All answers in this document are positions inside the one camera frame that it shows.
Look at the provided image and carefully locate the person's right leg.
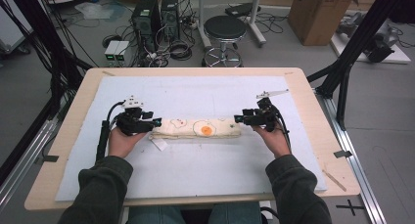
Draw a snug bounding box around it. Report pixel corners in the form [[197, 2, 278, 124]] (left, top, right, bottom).
[[208, 202, 264, 224]]

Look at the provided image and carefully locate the black flat case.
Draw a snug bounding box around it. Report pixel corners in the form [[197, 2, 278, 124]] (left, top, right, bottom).
[[224, 2, 262, 19]]

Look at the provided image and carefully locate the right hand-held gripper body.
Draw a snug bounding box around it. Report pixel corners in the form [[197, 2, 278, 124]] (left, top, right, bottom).
[[245, 88, 290, 133]]

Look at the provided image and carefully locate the large black computer tower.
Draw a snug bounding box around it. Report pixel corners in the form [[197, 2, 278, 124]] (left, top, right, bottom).
[[130, 0, 162, 54]]

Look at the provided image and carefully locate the person's leg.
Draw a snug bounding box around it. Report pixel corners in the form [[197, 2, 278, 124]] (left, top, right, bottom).
[[208, 202, 264, 224], [126, 205, 184, 224]]

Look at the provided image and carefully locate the coiled black cable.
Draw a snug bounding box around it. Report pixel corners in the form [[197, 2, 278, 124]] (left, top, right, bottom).
[[168, 40, 194, 62]]

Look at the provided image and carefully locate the white foam board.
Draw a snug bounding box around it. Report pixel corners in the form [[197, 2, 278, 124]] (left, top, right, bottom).
[[54, 74, 328, 202]]

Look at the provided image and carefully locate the cream cloth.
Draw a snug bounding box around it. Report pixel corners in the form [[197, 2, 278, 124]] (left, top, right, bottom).
[[148, 117, 244, 152]]

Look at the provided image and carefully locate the thin wooden stick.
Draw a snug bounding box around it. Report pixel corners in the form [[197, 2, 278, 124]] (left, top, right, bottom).
[[321, 168, 347, 193]]

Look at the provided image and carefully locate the person's right hand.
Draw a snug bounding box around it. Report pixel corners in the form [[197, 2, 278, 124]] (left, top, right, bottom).
[[250, 123, 293, 159]]

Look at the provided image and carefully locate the black metal frame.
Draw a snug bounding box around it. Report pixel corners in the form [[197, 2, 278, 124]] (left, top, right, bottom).
[[0, 0, 94, 121], [306, 0, 415, 132]]

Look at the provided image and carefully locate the black tape piece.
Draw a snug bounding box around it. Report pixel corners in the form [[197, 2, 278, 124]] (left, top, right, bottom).
[[34, 154, 60, 164], [333, 149, 353, 159]]

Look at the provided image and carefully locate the cardboard box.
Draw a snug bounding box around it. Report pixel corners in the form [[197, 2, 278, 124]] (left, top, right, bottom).
[[287, 0, 359, 47]]

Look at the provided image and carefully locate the right hand-held gripper cable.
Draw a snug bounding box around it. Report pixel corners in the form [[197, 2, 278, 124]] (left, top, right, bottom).
[[274, 106, 293, 151]]

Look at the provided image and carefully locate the white stand leg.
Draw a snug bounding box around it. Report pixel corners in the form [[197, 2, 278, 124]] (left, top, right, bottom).
[[248, 0, 268, 49], [195, 0, 213, 52]]

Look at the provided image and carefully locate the white power supply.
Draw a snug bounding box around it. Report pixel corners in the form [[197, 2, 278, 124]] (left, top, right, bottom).
[[115, 40, 131, 64], [104, 40, 121, 64]]

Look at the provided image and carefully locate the person's left leg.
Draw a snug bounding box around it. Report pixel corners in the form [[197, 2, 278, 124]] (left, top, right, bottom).
[[126, 205, 184, 224]]

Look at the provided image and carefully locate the black round stool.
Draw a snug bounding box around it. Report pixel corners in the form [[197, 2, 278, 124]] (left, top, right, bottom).
[[201, 15, 249, 68]]

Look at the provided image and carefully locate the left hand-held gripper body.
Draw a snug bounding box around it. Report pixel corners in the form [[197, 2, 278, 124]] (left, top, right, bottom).
[[115, 94, 155, 137]]

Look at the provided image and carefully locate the white base board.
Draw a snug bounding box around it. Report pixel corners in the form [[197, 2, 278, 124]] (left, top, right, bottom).
[[329, 30, 412, 66]]

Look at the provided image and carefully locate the aluminium rail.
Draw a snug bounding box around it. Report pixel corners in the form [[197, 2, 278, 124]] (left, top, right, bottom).
[[0, 119, 59, 212], [314, 88, 388, 224]]

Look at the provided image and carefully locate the slim black computer tower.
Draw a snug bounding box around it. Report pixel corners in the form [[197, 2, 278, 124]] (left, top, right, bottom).
[[160, 0, 181, 44]]

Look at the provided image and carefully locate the person's left hand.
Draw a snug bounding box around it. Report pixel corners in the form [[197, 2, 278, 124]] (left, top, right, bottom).
[[107, 125, 150, 159]]

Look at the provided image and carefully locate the clear plastic sheet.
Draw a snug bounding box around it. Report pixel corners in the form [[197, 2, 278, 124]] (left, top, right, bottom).
[[73, 1, 115, 21]]

